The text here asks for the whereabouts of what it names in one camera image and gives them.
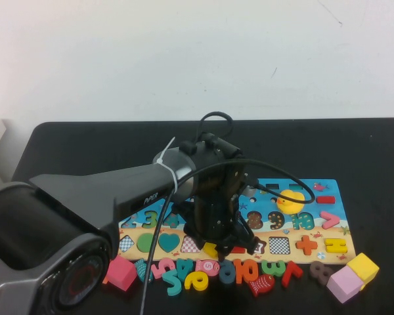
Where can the lilac wooden cube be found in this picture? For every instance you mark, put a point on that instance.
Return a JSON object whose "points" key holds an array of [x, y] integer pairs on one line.
{"points": [[343, 283]]}

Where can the yellow wooden cube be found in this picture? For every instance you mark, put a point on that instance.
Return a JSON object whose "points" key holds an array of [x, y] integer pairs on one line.
{"points": [[362, 267]]}

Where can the white zip tie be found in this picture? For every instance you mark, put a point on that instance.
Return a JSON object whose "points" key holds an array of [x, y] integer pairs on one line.
{"points": [[172, 175]]}

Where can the crimson wooden cube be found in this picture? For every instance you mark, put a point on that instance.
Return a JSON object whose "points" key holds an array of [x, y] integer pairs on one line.
{"points": [[119, 274]]}

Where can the red minus sign piece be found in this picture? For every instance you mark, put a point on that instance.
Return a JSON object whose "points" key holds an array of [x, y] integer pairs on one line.
{"points": [[325, 199]]}

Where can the teal number four piece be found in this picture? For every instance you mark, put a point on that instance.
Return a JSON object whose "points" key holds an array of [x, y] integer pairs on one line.
{"points": [[186, 267]]}

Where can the green number three piece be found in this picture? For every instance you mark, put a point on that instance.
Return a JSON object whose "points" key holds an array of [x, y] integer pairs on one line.
{"points": [[275, 267]]}

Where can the yellow number six piece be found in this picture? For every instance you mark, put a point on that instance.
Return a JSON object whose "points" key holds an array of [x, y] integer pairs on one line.
{"points": [[194, 282]]}

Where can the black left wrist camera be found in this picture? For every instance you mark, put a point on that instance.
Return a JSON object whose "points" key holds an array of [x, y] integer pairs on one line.
{"points": [[223, 147]]}

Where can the pink number five piece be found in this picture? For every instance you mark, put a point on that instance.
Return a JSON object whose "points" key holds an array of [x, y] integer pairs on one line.
{"points": [[162, 267]]}

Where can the brown number eight piece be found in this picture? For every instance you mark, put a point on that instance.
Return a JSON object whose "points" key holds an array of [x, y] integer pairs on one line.
{"points": [[325, 275]]}

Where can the yellow pentagon piece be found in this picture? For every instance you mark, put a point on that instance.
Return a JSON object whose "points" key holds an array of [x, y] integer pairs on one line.
{"points": [[211, 250]]}

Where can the teal wooden fish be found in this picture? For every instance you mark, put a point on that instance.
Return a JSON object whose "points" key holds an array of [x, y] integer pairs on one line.
{"points": [[141, 270]]}

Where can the orange number ten piece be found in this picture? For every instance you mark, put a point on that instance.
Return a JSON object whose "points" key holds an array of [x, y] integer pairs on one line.
{"points": [[239, 270]]}

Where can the green circle piece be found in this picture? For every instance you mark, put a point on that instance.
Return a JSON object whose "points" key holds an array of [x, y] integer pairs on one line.
{"points": [[144, 243]]}

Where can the red number seven piece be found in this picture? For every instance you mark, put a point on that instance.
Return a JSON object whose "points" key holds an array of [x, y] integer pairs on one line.
{"points": [[292, 274]]}

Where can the teal number two piece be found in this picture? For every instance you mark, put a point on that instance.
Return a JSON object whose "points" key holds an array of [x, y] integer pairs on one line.
{"points": [[172, 283]]}

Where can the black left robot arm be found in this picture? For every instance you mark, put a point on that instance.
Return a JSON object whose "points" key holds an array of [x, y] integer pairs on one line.
{"points": [[85, 190]]}

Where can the orange plus sign piece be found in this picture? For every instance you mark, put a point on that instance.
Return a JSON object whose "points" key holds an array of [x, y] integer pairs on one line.
{"points": [[306, 244]]}

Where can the pink wooden fish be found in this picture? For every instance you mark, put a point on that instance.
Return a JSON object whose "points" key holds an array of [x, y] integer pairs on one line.
{"points": [[207, 265]]}

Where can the colourful wooden puzzle board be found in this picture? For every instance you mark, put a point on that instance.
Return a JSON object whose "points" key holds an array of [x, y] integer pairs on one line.
{"points": [[282, 234]]}

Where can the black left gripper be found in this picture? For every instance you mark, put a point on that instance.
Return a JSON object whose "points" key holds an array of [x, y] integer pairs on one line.
{"points": [[213, 213]]}

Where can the red triangle piece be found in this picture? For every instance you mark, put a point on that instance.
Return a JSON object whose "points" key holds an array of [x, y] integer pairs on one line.
{"points": [[239, 250]]}

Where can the teal heart piece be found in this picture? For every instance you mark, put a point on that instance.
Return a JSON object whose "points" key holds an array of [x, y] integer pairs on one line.
{"points": [[169, 242]]}

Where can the yellow rubber duck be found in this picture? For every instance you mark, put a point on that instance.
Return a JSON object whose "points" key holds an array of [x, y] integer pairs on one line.
{"points": [[289, 201]]}

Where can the pink greater-than sign piece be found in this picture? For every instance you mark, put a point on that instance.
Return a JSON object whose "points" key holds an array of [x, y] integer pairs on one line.
{"points": [[333, 219]]}

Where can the yellow equals sign piece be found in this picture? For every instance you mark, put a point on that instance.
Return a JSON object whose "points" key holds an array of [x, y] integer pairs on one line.
{"points": [[335, 245]]}

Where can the red wooden fish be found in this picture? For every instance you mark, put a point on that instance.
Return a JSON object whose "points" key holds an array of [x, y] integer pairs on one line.
{"points": [[262, 283]]}

